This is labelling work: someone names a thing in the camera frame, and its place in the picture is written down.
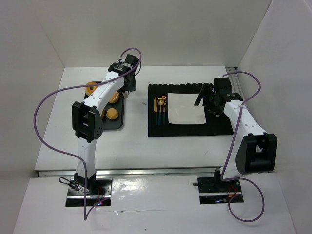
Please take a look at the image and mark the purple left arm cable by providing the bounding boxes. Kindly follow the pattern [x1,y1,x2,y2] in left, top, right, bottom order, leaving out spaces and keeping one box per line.
[33,47,142,221]

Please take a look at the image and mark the white square plate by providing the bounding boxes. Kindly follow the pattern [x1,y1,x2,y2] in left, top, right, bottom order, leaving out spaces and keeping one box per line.
[167,93,206,125]

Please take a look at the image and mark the glazed ring donut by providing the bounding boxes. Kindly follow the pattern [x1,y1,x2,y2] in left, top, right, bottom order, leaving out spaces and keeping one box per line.
[85,81,97,96]

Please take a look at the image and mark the round yellow bun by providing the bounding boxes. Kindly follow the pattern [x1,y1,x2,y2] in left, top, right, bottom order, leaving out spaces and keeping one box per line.
[106,108,119,120]

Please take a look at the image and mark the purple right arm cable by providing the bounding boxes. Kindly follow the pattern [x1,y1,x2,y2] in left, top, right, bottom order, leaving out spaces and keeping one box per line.
[220,71,265,222]

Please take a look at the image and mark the metal rail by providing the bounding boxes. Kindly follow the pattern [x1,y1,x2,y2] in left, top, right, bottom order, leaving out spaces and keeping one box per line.
[39,167,217,177]

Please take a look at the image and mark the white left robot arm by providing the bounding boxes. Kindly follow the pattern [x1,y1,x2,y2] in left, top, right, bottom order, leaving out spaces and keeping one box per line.
[72,55,139,190]

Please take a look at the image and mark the black placemat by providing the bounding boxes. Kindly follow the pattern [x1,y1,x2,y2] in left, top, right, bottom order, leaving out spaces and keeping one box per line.
[148,83,234,137]

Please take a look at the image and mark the dark grey serving tray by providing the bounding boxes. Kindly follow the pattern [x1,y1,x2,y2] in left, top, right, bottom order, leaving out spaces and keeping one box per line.
[82,81,124,131]

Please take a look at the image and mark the metal tongs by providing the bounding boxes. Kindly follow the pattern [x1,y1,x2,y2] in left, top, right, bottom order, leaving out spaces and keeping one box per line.
[123,91,130,98]

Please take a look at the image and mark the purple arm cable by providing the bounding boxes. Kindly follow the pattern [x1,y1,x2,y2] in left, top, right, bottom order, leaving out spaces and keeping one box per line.
[33,47,142,221]
[220,71,265,222]

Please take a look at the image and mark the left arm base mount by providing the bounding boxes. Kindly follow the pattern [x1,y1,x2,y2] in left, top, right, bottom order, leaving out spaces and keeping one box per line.
[58,177,113,207]

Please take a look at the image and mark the gold fork green handle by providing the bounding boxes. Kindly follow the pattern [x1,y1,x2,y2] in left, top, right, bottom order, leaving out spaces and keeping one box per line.
[162,96,167,125]

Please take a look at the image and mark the dark brown bread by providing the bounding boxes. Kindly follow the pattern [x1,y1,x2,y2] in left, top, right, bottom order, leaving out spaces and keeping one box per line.
[101,109,107,120]

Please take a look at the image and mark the orange glazed bread roll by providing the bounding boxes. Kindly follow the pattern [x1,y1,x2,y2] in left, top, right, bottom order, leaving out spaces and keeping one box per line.
[109,92,120,104]

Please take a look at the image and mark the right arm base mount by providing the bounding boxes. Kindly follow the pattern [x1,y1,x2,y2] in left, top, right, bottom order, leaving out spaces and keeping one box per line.
[193,171,244,205]

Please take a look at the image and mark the gold spoon green handle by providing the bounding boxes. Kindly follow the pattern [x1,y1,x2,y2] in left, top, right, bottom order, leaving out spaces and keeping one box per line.
[157,97,164,125]

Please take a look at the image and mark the gold knife green handle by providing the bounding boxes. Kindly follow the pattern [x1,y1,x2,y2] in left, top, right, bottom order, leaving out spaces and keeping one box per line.
[154,97,158,126]

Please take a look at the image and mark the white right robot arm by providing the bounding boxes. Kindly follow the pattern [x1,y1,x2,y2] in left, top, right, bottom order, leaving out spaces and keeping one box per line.
[195,78,277,181]

